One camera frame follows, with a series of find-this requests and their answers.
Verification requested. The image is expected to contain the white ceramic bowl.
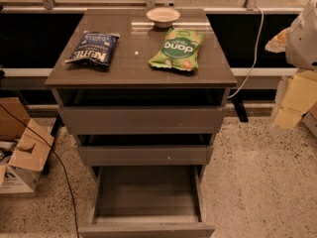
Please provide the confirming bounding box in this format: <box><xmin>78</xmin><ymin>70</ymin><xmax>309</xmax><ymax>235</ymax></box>
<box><xmin>147</xmin><ymin>8</ymin><xmax>180</xmax><ymax>28</ymax></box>

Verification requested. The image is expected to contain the grey top drawer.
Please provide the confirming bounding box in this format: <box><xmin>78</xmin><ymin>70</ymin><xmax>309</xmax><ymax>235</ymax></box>
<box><xmin>59</xmin><ymin>107</ymin><xmax>224</xmax><ymax>135</ymax></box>

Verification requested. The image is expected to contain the open cardboard box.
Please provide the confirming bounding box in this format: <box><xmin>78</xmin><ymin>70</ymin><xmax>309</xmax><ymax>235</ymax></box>
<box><xmin>0</xmin><ymin>97</ymin><xmax>53</xmax><ymax>193</ymax></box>

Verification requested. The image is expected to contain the white hanging cable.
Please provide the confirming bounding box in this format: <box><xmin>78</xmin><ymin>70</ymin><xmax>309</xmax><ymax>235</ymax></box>
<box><xmin>227</xmin><ymin>6</ymin><xmax>265</xmax><ymax>100</ymax></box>

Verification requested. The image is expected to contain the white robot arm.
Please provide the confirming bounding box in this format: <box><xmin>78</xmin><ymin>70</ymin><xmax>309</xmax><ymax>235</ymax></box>
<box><xmin>265</xmin><ymin>0</ymin><xmax>317</xmax><ymax>70</ymax></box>

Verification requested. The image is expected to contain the black floor cable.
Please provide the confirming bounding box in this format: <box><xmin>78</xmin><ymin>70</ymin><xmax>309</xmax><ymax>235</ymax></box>
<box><xmin>0</xmin><ymin>103</ymin><xmax>80</xmax><ymax>238</ymax></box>

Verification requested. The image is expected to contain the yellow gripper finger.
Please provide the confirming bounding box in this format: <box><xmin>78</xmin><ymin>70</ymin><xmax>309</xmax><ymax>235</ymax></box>
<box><xmin>264</xmin><ymin>28</ymin><xmax>289</xmax><ymax>54</ymax></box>

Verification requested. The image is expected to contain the blue kettle chip bag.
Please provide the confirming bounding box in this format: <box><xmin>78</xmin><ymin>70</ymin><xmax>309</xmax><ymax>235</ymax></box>
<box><xmin>65</xmin><ymin>31</ymin><xmax>120</xmax><ymax>66</ymax></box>

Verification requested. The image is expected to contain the cardboard box at right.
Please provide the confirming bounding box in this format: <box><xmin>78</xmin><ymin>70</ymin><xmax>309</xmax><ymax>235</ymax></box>
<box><xmin>303</xmin><ymin>103</ymin><xmax>317</xmax><ymax>138</ymax></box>

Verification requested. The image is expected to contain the grey open bottom drawer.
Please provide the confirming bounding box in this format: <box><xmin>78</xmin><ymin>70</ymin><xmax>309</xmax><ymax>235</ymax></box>
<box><xmin>79</xmin><ymin>166</ymin><xmax>215</xmax><ymax>238</ymax></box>

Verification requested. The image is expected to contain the grey drawer cabinet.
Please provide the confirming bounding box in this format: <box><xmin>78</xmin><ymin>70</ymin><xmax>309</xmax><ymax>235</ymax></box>
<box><xmin>44</xmin><ymin>7</ymin><xmax>238</xmax><ymax>171</ymax></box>

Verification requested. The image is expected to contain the grey middle drawer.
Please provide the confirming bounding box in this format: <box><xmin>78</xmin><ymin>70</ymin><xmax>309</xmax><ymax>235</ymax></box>
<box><xmin>78</xmin><ymin>145</ymin><xmax>213</xmax><ymax>167</ymax></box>

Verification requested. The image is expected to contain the green rice chip bag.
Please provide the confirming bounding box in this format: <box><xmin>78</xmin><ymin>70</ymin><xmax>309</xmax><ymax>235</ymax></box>
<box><xmin>149</xmin><ymin>29</ymin><xmax>203</xmax><ymax>71</ymax></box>

